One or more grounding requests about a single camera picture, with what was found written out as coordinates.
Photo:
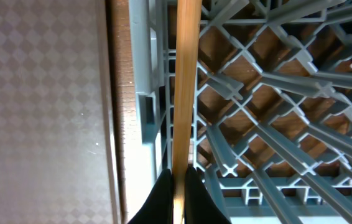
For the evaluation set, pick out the grey dishwasher rack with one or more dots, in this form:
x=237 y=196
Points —
x=271 y=130

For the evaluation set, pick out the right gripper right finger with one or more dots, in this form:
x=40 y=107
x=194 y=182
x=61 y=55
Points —
x=199 y=207

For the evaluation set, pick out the wooden chopstick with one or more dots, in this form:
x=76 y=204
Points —
x=188 y=29

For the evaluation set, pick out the brown serving tray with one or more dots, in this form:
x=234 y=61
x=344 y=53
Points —
x=57 y=162

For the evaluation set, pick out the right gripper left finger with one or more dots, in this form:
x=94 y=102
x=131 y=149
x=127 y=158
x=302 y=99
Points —
x=158 y=207

